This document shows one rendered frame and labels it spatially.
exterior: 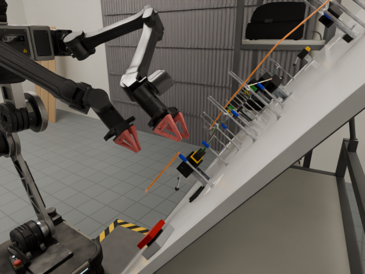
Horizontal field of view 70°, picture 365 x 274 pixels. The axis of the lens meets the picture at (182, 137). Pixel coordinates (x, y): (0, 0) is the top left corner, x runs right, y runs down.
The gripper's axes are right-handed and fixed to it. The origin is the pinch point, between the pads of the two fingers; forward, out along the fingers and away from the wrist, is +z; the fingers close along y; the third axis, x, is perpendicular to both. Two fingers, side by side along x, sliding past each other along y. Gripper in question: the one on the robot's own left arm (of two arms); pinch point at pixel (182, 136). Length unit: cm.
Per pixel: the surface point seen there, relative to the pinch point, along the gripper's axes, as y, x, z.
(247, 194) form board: -36.8, -17.1, 18.9
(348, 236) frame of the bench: 36, -4, 63
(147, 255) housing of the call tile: -29.8, 9.4, 16.5
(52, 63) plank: 275, 204, -322
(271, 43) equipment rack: 85, -39, -15
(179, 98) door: 275, 83, -98
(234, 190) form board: -36.3, -16.0, 17.6
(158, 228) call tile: -27.7, 4.9, 14.2
